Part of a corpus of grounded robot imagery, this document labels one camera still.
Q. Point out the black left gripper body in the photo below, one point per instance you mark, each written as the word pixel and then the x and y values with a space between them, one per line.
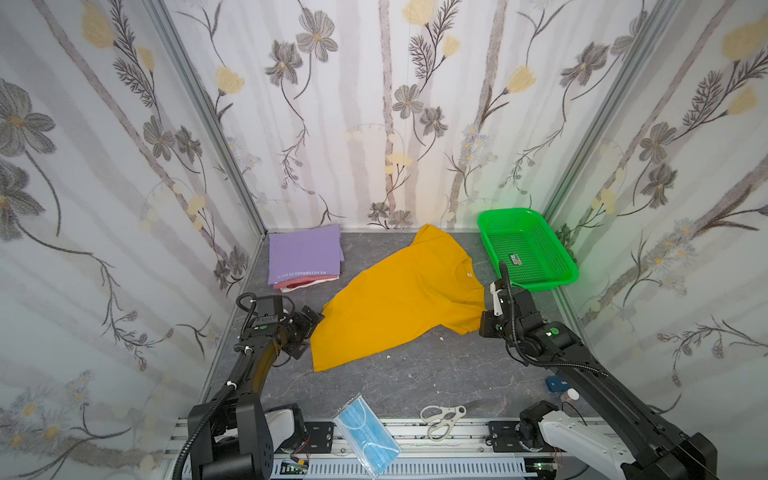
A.
pixel 303 327

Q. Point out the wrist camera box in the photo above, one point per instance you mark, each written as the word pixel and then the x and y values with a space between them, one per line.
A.
pixel 497 291
pixel 268 310

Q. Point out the aluminium corner post right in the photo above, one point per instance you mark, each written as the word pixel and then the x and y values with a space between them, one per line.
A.
pixel 654 27

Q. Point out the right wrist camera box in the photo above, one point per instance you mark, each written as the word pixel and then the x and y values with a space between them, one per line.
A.
pixel 497 291

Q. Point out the small blue box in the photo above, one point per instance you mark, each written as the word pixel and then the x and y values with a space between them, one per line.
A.
pixel 555 384

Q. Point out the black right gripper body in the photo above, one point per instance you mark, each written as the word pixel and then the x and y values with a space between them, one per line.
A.
pixel 492 321

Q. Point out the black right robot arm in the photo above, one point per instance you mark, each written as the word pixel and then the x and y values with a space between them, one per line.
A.
pixel 644 444

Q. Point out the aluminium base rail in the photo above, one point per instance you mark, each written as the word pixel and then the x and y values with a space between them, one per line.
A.
pixel 476 448

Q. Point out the aluminium corner post left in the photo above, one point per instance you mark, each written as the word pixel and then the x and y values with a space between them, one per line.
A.
pixel 204 107

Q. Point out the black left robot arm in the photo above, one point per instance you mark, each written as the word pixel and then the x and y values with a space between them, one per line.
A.
pixel 229 437

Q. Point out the yellow t-shirt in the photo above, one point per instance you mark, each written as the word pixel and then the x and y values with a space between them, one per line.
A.
pixel 430 283

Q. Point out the folded purple t-shirt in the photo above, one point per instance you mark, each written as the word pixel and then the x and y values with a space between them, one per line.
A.
pixel 307 253

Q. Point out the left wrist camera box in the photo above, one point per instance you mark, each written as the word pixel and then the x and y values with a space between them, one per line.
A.
pixel 268 310

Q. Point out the green plastic basket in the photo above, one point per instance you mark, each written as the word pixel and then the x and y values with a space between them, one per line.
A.
pixel 546 264

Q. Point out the white handled scissors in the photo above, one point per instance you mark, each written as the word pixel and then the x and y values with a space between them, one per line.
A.
pixel 440 421

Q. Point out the aluminium corner post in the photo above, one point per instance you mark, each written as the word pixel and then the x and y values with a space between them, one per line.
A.
pixel 204 107
pixel 654 27

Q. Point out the blue face mask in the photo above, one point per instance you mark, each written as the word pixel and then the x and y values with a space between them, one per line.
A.
pixel 372 443

